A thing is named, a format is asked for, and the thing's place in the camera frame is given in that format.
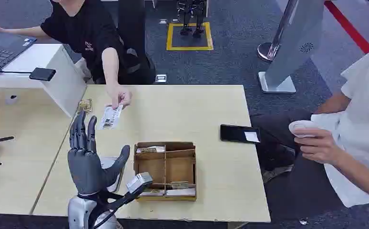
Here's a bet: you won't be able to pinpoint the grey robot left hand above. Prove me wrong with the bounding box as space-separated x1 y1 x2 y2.
67 110 131 197

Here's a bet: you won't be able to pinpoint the person's left hand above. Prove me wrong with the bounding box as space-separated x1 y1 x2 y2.
293 128 344 166
107 84 133 110

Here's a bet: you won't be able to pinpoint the white printed card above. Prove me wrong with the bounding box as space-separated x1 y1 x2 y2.
100 104 124 131

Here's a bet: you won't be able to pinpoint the grey card reader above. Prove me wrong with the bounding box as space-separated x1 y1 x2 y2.
100 156 125 194

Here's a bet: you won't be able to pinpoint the dark laptop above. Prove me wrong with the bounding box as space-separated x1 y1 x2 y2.
0 31 38 79

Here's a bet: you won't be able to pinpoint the brown card pile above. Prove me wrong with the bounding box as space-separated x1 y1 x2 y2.
77 98 93 115

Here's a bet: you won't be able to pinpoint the person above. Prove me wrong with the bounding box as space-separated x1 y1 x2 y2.
0 0 157 110
250 38 369 222

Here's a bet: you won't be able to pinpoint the flat cards with brown print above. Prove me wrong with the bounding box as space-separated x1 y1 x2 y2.
136 146 166 155

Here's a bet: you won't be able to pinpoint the white desk cabinet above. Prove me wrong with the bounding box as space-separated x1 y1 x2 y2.
0 43 88 118

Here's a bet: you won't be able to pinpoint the small white paper slip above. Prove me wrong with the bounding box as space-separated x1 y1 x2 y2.
244 131 261 143

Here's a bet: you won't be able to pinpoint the black rectangular device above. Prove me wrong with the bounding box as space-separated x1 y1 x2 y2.
29 67 57 82

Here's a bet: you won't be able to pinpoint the yellow floor tape square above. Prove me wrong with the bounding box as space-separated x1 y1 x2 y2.
166 21 214 51

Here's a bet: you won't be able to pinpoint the black smartphone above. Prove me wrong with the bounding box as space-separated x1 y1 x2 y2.
220 124 261 145

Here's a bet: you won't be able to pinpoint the wooden compartment box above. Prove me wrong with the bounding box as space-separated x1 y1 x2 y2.
133 141 198 202

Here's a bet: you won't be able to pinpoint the white card stack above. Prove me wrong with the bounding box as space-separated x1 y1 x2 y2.
138 187 196 198

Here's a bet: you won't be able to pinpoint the black robot legs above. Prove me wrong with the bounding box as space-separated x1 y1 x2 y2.
176 0 206 39

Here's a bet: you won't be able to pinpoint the grey kiosk stand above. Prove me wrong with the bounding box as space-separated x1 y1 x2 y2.
258 0 326 94

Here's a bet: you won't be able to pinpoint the red floor strip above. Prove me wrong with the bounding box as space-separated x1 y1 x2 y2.
324 0 369 54

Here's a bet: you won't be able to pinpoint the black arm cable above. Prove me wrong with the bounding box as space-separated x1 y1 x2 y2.
88 189 143 229

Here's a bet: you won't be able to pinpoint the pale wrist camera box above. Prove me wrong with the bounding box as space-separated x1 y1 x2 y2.
126 172 154 194

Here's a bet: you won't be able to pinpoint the chrome stanchion post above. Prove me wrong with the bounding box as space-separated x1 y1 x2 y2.
257 0 299 63

